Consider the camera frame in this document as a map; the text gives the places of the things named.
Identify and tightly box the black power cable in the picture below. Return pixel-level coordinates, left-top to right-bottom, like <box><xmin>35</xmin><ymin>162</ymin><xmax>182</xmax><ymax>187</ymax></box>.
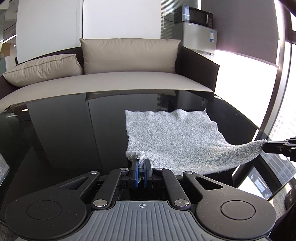
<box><xmin>161</xmin><ymin>12</ymin><xmax>176</xmax><ymax>24</ymax></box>

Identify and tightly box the window blind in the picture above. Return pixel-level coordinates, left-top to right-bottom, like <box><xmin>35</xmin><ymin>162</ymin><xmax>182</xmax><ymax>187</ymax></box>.
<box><xmin>161</xmin><ymin>0</ymin><xmax>176</xmax><ymax>40</ymax></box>

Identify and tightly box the dark brown sofa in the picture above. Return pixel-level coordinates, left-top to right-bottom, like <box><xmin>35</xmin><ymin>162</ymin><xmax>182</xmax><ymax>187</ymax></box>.
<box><xmin>0</xmin><ymin>45</ymin><xmax>220</xmax><ymax>112</ymax></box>

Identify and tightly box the grey fuzzy towel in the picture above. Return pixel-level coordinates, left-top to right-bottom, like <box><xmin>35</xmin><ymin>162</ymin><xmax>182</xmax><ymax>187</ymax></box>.
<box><xmin>125</xmin><ymin>109</ymin><xmax>270</xmax><ymax>178</ymax></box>

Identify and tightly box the small beige cushion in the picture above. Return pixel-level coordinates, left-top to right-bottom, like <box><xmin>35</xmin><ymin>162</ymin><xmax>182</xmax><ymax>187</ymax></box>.
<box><xmin>2</xmin><ymin>54</ymin><xmax>84</xmax><ymax>88</ymax></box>

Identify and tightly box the cardboard box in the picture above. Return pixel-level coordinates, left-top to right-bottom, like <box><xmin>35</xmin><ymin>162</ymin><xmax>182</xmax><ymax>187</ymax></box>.
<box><xmin>1</xmin><ymin>43</ymin><xmax>12</xmax><ymax>56</ymax></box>

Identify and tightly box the dark screen device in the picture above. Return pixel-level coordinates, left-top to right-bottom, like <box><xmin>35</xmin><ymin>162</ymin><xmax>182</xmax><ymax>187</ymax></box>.
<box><xmin>237</xmin><ymin>159</ymin><xmax>288</xmax><ymax>200</ymax></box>

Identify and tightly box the large beige cushion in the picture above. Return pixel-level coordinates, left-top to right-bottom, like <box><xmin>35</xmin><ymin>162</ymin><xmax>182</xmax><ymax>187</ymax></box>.
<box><xmin>79</xmin><ymin>38</ymin><xmax>181</xmax><ymax>75</ymax></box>

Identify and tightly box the black microwave oven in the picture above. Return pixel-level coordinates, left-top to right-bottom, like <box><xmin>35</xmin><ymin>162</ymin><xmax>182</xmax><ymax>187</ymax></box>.
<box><xmin>174</xmin><ymin>5</ymin><xmax>213</xmax><ymax>28</ymax></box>

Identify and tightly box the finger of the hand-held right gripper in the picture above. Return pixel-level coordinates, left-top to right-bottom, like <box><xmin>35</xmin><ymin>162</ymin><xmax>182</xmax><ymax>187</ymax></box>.
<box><xmin>263</xmin><ymin>137</ymin><xmax>296</xmax><ymax>162</ymax></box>

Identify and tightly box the grey cloth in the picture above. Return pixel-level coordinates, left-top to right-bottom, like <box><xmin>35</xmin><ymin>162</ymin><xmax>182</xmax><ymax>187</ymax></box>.
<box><xmin>0</xmin><ymin>154</ymin><xmax>10</xmax><ymax>184</ymax></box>

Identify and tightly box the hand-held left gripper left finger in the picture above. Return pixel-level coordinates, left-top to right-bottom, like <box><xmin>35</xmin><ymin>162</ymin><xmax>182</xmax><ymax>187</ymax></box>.
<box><xmin>54</xmin><ymin>160</ymin><xmax>141</xmax><ymax>208</ymax></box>

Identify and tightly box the silver mini fridge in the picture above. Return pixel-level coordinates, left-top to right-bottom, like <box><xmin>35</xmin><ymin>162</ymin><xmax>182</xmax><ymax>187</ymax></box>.
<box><xmin>171</xmin><ymin>22</ymin><xmax>218</xmax><ymax>57</ymax></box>

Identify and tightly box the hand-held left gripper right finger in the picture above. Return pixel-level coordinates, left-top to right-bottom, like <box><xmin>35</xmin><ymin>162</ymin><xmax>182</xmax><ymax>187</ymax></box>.
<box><xmin>142</xmin><ymin>159</ymin><xmax>234</xmax><ymax>209</ymax></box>

